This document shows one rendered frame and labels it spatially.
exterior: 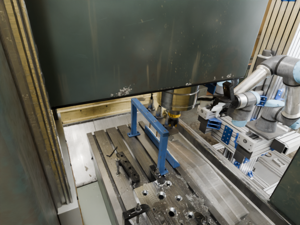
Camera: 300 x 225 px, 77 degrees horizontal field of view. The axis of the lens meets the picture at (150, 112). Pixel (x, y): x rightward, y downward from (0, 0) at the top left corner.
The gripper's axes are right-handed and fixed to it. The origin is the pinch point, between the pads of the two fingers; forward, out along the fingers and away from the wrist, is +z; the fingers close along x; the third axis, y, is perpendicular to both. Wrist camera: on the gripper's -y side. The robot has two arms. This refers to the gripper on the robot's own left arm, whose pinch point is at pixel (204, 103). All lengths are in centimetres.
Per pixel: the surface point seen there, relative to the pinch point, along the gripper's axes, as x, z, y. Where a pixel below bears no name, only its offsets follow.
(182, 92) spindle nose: -7.2, 19.1, -10.4
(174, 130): 16.1, 0.6, 25.3
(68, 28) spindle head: -13, 54, -30
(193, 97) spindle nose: -7.7, 13.8, -7.9
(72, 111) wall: 100, 48, 50
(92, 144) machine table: 60, 39, 58
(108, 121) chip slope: 96, 17, 64
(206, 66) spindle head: -12.4, 15.8, -20.8
